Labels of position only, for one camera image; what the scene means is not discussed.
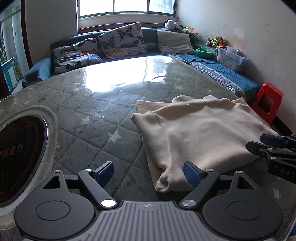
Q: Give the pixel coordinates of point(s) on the small butterfly print cushion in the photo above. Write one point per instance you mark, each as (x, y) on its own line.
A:
(71, 57)

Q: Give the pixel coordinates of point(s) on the clear plastic storage box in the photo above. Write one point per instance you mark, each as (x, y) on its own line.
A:
(231, 60)

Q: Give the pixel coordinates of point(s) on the colourful plush toys pile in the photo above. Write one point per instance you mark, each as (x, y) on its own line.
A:
(216, 42)

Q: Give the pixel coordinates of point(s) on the cream knit garment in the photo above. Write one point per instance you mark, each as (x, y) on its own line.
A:
(211, 132)

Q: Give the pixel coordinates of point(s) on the white plush toy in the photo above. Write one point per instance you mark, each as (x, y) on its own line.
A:
(171, 25)

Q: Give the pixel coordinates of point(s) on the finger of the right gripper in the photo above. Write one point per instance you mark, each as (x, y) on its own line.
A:
(278, 142)
(274, 156)

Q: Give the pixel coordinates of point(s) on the green plastic bowl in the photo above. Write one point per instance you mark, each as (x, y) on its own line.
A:
(203, 53)

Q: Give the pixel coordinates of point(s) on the window with green frame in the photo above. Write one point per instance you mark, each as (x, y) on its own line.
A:
(88, 8)

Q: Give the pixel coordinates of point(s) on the large butterfly print cushion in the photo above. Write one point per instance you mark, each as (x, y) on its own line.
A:
(124, 41)

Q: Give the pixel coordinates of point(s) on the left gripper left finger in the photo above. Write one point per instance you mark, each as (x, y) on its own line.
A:
(63, 206)

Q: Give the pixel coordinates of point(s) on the grey plain cushion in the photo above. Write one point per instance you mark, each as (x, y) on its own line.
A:
(174, 43)

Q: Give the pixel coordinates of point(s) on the light blue cabinet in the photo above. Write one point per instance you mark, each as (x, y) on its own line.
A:
(9, 71)

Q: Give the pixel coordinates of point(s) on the red plastic stool far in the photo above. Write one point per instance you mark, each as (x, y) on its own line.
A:
(267, 102)

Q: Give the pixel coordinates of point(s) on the blue corner sofa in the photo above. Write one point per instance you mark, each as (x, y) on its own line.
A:
(238, 83)

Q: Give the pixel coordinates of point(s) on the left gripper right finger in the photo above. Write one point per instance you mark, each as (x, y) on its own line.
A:
(232, 207)

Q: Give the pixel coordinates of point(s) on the grey star quilted table cover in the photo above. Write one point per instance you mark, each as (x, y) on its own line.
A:
(88, 113)

